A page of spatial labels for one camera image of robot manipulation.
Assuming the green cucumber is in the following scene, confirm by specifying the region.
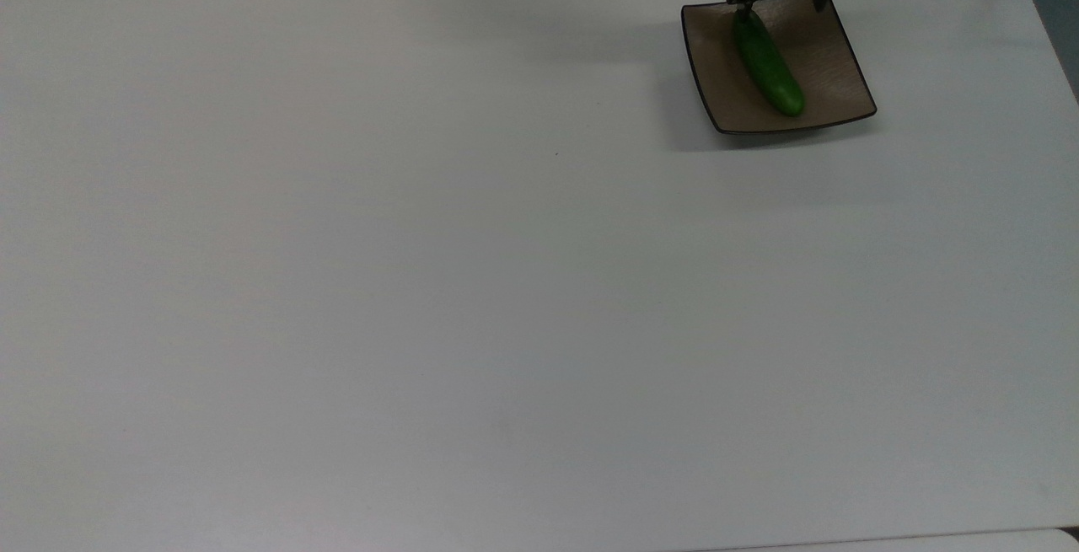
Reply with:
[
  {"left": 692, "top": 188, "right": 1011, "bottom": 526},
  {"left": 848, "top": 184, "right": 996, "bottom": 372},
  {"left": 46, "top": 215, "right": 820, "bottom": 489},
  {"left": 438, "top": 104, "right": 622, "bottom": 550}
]
[{"left": 732, "top": 8, "right": 806, "bottom": 119}]

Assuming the square brown ceramic plate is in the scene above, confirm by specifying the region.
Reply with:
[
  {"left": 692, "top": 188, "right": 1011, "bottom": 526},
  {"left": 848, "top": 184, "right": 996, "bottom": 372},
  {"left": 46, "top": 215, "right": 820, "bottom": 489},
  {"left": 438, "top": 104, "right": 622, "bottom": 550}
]
[{"left": 679, "top": 0, "right": 878, "bottom": 136}]

